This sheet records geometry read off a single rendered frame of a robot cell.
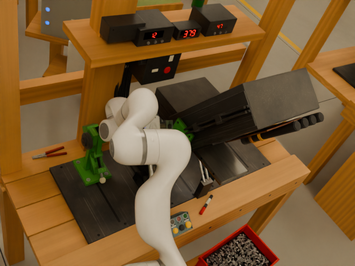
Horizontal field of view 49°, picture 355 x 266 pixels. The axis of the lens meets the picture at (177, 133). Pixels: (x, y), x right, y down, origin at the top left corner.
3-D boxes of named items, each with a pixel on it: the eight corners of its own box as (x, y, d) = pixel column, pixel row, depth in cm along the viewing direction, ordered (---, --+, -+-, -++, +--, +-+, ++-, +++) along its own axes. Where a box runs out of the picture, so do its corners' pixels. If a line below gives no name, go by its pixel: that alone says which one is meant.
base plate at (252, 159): (270, 165, 218) (271, 163, 217) (89, 246, 158) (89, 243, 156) (224, 116, 238) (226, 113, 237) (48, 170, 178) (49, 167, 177)
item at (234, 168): (245, 174, 178) (248, 170, 176) (219, 186, 169) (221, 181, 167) (196, 117, 196) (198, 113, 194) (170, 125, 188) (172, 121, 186)
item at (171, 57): (174, 79, 172) (183, 51, 161) (141, 86, 162) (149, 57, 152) (159, 62, 178) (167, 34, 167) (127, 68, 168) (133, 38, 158)
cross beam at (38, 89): (241, 60, 229) (246, 47, 223) (14, 107, 158) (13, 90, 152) (235, 55, 232) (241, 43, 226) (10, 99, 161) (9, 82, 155)
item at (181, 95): (205, 145, 213) (226, 99, 190) (159, 161, 197) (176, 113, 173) (186, 122, 222) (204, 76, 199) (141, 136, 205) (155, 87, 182)
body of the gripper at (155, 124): (142, 141, 155) (162, 139, 162) (140, 115, 154) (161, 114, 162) (130, 141, 160) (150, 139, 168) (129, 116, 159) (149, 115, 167)
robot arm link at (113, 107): (114, 79, 127) (100, 105, 155) (124, 126, 125) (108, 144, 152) (140, 76, 130) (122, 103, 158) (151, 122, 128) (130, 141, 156)
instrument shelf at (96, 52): (262, 39, 187) (266, 32, 184) (90, 69, 138) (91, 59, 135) (231, 11, 199) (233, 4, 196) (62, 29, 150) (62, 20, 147)
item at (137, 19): (142, 39, 149) (146, 22, 144) (107, 44, 141) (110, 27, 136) (133, 28, 152) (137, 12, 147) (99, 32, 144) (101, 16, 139)
